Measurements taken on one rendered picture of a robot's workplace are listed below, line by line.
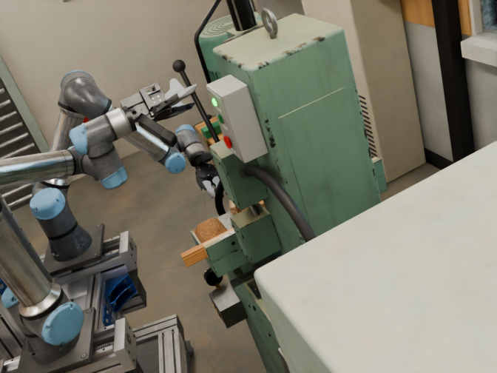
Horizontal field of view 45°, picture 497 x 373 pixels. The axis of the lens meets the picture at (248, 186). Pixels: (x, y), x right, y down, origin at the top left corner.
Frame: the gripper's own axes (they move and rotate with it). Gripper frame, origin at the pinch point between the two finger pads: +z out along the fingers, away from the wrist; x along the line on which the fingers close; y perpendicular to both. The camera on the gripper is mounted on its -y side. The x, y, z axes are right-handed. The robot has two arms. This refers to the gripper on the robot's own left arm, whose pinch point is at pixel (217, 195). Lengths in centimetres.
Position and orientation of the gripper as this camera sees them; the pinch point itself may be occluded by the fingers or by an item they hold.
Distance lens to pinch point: 216.2
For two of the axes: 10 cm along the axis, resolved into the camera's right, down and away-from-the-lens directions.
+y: 0.0, 5.6, 8.3
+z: 4.1, 7.6, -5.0
